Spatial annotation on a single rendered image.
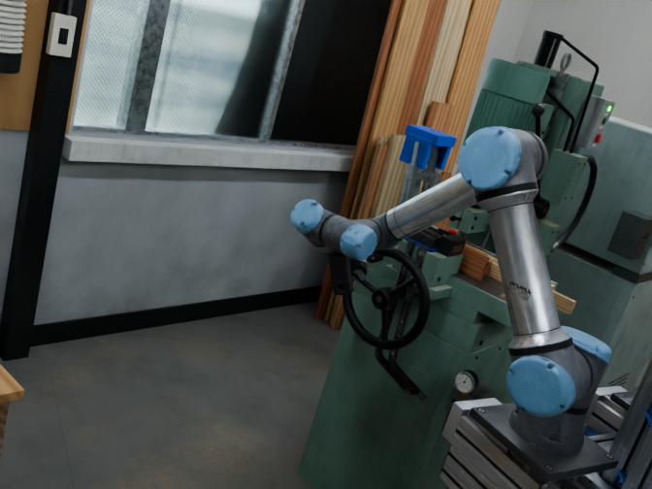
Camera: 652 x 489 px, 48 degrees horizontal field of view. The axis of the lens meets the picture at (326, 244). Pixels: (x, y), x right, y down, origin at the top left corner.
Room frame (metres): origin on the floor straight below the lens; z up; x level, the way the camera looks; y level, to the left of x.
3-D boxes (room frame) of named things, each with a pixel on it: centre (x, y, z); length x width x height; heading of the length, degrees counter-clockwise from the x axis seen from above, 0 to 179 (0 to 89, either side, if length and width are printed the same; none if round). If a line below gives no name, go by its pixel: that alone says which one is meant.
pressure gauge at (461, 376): (1.86, -0.48, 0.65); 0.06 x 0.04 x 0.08; 54
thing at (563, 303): (2.12, -0.48, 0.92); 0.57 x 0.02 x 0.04; 54
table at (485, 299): (2.09, -0.34, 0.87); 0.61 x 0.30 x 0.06; 54
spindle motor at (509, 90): (2.18, -0.40, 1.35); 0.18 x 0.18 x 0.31
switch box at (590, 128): (2.36, -0.70, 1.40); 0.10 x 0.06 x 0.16; 144
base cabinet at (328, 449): (2.28, -0.47, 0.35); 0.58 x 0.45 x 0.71; 144
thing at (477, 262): (2.10, -0.36, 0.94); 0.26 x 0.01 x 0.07; 54
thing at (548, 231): (2.24, -0.63, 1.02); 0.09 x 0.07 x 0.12; 54
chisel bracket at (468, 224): (2.20, -0.41, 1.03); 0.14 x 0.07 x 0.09; 144
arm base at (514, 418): (1.36, -0.54, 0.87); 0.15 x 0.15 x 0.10
